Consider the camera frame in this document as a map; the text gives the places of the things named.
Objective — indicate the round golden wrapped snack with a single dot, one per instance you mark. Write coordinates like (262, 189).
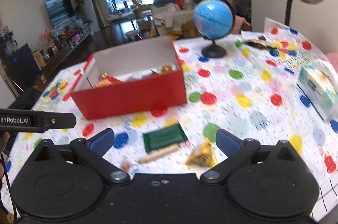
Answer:
(167, 68)

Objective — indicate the sofa with cream cover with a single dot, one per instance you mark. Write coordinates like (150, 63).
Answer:
(167, 20)

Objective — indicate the opened wrapper on table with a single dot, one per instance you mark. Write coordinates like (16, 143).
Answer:
(259, 44)

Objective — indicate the long tv cabinet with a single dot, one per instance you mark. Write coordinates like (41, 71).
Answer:
(65, 48)

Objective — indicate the colourful balloon tablecloth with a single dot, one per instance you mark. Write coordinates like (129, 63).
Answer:
(251, 93)

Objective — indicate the yellow snack packet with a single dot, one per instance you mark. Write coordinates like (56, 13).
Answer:
(203, 155)

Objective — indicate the red orange snack bag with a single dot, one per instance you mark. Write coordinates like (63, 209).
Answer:
(105, 80)

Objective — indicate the wall television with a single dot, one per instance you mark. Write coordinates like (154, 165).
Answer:
(59, 11)

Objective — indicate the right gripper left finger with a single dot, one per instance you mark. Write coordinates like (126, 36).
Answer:
(91, 152)

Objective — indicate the beige sausage stick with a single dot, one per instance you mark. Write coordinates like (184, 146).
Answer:
(159, 153)

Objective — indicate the green snack packet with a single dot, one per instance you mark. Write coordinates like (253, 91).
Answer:
(164, 137)

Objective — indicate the red cardboard box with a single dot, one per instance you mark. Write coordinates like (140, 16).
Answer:
(142, 86)

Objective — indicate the small round stool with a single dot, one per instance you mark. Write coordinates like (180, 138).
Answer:
(133, 35)

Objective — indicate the person's left hand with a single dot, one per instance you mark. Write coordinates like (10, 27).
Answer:
(5, 136)

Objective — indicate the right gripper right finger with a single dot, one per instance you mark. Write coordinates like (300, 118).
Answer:
(239, 153)

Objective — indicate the small blue globe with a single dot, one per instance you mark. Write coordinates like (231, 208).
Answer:
(214, 19)

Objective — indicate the tissue pack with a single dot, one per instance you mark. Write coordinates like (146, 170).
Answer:
(318, 81)

